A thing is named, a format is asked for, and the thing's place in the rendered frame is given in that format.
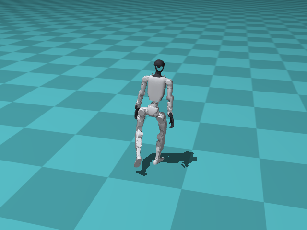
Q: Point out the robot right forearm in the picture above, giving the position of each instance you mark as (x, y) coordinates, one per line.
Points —
(170, 105)

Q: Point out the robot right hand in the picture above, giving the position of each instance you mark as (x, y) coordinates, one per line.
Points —
(171, 120)

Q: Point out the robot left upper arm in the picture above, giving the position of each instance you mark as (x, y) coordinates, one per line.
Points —
(143, 85)

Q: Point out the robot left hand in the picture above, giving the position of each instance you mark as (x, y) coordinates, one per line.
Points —
(136, 111)

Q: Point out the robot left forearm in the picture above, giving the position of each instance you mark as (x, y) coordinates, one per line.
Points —
(139, 100)

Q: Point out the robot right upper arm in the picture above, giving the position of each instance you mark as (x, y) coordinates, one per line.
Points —
(169, 84)

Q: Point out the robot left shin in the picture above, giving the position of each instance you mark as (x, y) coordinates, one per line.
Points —
(138, 144)

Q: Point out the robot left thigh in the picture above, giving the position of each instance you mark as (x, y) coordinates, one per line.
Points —
(140, 120)

